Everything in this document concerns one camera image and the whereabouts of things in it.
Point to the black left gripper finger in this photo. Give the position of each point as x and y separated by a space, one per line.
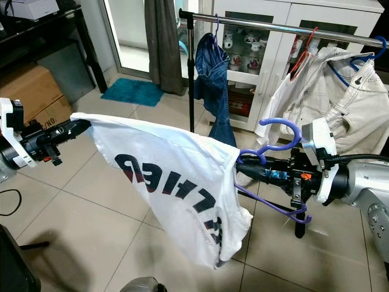
76 129

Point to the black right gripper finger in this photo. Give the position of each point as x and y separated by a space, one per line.
258 169

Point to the purple plastic hanger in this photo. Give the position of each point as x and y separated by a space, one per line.
217 24
279 121

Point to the white printed T-shirt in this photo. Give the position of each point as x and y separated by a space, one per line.
158 158

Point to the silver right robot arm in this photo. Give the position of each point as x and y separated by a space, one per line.
364 182

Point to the blue plastic hanger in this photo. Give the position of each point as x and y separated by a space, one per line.
340 74

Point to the red plastic hanger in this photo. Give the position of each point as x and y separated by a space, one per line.
302 53

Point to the printed cardboard box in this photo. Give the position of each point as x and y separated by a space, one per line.
51 91

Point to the teal floor mat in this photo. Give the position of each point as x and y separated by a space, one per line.
129 91

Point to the cream white jacket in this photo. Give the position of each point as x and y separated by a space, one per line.
322 97

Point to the blue denim jeans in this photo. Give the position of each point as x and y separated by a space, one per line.
214 85

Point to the black shelf unit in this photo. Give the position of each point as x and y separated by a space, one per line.
48 33

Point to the grey curtain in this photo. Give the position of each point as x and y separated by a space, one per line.
163 48

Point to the white glass-door cabinet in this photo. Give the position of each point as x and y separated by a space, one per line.
279 48

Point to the grey robot knee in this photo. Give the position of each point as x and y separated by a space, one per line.
143 285

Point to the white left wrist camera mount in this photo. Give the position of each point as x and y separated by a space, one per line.
15 128

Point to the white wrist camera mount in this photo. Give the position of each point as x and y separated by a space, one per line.
325 146
15 128

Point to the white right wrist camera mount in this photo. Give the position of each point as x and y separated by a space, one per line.
325 146

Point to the black clothes rack chrome rail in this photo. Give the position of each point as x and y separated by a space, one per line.
267 25

